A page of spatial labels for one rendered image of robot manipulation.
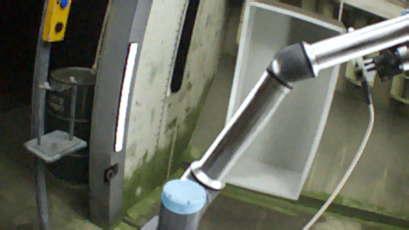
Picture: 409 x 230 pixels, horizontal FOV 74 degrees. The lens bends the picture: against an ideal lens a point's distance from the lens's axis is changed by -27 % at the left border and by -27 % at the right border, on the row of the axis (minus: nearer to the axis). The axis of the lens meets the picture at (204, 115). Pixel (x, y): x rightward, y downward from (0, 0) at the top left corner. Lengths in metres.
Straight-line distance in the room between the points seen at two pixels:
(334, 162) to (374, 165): 0.48
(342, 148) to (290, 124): 1.01
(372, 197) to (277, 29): 1.92
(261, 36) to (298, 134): 0.73
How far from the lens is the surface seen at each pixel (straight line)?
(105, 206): 2.26
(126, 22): 1.88
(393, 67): 1.30
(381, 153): 3.45
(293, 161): 2.60
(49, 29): 1.54
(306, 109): 2.41
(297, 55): 1.03
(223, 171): 1.29
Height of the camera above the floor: 1.48
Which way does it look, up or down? 16 degrees down
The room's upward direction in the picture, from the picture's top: 12 degrees clockwise
